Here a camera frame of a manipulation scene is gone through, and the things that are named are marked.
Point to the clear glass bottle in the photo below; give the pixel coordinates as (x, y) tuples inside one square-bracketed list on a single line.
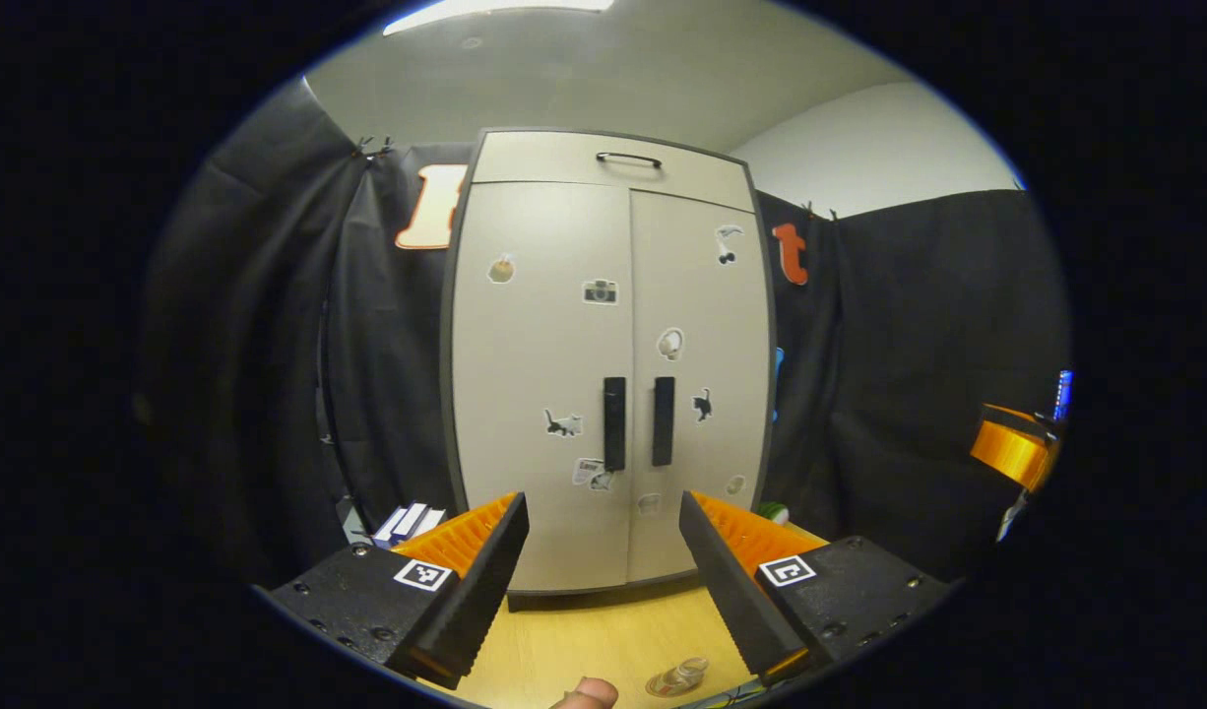
[(680, 675)]

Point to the ceiling light panel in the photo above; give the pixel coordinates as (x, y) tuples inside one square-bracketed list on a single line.
[(495, 10)]

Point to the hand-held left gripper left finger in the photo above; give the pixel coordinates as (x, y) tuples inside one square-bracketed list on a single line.
[(471, 601)]

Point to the blue lit screen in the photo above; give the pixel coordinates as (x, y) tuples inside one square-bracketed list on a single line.
[(1063, 394)]

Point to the black cloth clip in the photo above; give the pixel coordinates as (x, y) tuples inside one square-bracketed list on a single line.
[(372, 148), (822, 210)]

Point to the small white cardboard box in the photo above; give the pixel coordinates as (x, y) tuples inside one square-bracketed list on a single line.
[(407, 522)]

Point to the black backdrop cloth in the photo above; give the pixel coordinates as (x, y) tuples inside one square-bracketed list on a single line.
[(909, 345)]

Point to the grey cabinet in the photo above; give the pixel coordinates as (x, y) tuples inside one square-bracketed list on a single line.
[(516, 601)]

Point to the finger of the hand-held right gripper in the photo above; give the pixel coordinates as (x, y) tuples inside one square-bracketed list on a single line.
[(1007, 448)]

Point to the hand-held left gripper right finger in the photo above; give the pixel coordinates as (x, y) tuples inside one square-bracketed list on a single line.
[(731, 601)]

